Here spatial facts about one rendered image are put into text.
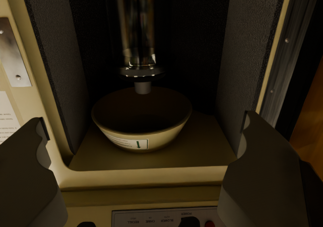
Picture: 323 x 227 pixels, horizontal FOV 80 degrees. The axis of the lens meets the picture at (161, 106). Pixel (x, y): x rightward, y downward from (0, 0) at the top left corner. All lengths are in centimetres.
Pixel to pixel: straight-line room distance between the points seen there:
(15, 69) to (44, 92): 5
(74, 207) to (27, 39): 23
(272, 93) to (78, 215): 31
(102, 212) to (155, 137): 13
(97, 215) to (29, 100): 18
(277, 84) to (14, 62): 29
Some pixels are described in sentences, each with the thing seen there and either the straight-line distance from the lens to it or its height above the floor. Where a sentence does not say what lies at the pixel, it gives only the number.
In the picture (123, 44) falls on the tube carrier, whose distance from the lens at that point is 26.
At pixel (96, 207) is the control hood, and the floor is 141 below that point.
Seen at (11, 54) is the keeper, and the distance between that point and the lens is 26.
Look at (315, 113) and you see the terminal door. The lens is 24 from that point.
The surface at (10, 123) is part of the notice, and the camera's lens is 93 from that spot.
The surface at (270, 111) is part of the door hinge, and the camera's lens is 28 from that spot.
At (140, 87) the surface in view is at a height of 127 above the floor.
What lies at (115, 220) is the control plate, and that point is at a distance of 33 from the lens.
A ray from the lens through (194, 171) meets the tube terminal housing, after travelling 31.
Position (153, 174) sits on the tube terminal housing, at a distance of 31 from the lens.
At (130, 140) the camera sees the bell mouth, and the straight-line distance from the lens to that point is 29.
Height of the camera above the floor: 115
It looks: 29 degrees up
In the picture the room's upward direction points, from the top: 179 degrees clockwise
